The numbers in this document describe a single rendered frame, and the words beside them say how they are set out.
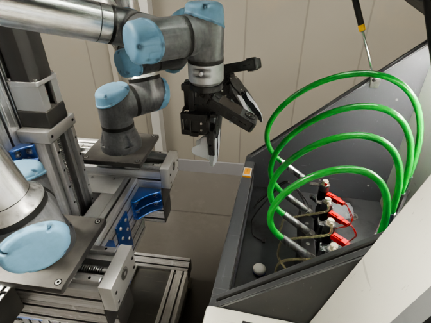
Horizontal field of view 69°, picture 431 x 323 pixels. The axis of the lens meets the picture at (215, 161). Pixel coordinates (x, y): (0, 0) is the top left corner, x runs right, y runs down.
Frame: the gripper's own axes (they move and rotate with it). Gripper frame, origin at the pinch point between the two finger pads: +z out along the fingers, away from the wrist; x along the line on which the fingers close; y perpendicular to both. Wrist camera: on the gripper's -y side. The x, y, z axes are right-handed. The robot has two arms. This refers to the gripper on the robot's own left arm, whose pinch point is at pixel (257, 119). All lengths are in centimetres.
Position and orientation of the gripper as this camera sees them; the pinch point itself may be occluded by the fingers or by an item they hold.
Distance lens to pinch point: 85.3
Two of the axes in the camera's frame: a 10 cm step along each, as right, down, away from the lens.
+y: -7.2, 4.8, 5.0
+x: -4.0, 3.0, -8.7
